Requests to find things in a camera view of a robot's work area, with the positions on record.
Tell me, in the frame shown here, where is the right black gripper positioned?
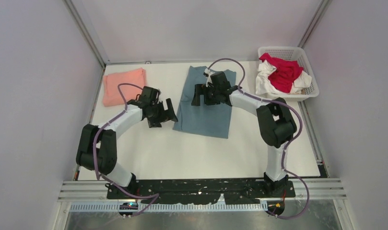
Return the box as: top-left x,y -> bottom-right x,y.
192,83 -> 221,106

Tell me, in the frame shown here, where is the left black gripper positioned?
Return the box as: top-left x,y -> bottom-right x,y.
148,99 -> 177,128

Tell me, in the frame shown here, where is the blue grey t shirt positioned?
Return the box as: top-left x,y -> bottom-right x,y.
173,66 -> 232,139

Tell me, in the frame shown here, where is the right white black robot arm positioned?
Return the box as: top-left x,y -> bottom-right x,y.
191,72 -> 297,197

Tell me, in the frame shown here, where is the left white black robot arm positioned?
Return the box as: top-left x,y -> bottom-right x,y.
76,86 -> 178,198

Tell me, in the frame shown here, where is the folded pink t shirt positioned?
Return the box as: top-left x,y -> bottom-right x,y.
102,68 -> 147,107

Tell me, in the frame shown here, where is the white t shirt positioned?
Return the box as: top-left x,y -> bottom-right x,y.
255,60 -> 312,95

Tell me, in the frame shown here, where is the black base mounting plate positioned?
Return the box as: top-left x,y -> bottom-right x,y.
106,177 -> 296,206

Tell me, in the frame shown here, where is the red t shirt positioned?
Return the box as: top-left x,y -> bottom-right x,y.
259,53 -> 304,93

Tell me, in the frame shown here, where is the white plastic laundry basket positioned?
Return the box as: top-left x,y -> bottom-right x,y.
258,46 -> 319,102

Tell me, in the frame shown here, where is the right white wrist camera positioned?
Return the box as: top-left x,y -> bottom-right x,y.
203,68 -> 215,87

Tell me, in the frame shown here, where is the white slotted cable duct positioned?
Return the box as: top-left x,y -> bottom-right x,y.
69,201 -> 268,212

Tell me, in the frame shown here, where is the aluminium frame rail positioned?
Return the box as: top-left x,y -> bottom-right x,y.
58,178 -> 347,202

